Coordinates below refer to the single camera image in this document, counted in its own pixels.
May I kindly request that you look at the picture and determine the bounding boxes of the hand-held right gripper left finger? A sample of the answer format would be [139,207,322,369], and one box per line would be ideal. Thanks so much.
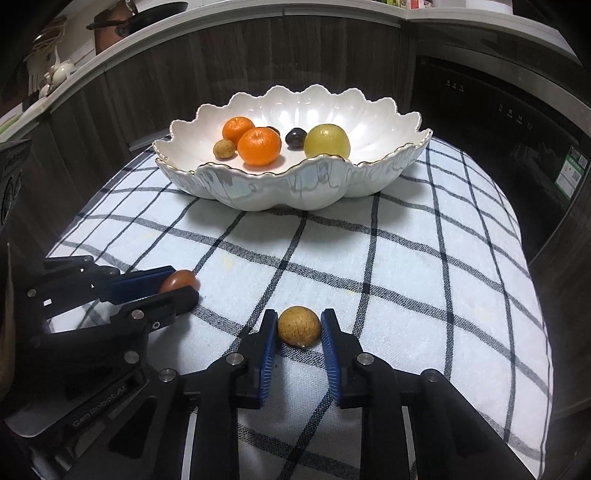
[55,309,279,480]

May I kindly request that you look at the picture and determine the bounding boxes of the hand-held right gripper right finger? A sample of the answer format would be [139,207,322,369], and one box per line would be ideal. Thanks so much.
[321,308,541,480]

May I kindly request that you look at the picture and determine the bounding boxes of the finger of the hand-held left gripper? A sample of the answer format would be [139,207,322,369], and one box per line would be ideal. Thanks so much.
[28,255,178,305]
[28,285,200,365]

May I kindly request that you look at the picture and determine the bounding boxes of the red grape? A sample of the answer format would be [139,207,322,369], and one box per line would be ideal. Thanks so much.
[159,270,200,293]

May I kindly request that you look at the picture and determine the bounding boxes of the white scalloped ceramic bowl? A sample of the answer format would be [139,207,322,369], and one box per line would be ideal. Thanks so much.
[152,84,433,213]

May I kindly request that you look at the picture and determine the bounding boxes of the large orange mandarin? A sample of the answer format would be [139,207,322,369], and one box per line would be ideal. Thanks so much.
[237,127,283,167]

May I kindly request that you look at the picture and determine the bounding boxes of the small orange mandarin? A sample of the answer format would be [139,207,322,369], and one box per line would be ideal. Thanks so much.
[222,117,256,145]

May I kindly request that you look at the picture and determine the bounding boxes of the white black checked cloth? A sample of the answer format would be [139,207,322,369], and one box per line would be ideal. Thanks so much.
[44,138,555,480]

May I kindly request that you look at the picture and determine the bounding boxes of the white teapot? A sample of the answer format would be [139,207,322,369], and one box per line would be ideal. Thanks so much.
[46,62,75,86]

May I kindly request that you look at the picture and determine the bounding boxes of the dark wood base cabinets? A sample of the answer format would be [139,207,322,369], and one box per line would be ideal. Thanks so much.
[0,18,591,416]

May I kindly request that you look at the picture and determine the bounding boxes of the black built-in dishwasher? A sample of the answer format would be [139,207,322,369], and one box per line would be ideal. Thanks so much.
[413,53,591,268]

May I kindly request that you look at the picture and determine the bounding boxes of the black wok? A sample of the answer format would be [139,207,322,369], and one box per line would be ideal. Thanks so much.
[87,0,189,38]

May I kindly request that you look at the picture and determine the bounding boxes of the white kitchen countertop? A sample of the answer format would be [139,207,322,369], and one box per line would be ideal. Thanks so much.
[0,0,591,139]

